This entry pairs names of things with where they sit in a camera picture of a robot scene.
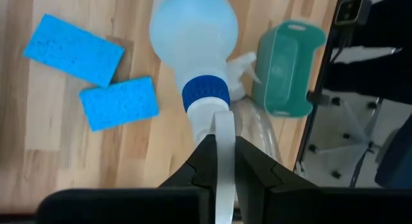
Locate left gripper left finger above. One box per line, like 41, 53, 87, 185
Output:
37, 134, 218, 224

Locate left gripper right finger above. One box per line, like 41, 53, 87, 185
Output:
236, 136, 412, 224

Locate blue sponge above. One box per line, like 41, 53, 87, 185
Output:
79, 76, 161, 133
22, 13, 126, 89

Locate clear spray bottle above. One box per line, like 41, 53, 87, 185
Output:
226, 51, 285, 165

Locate white spray bottle blue collar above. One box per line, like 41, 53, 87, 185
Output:
148, 0, 239, 224

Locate blue chair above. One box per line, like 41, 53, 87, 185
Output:
374, 114, 412, 189

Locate office chair base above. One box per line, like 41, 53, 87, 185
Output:
307, 90, 386, 180

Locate small teal plastic bin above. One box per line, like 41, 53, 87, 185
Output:
251, 19, 328, 119

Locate table-level camera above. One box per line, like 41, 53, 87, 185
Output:
333, 0, 373, 26

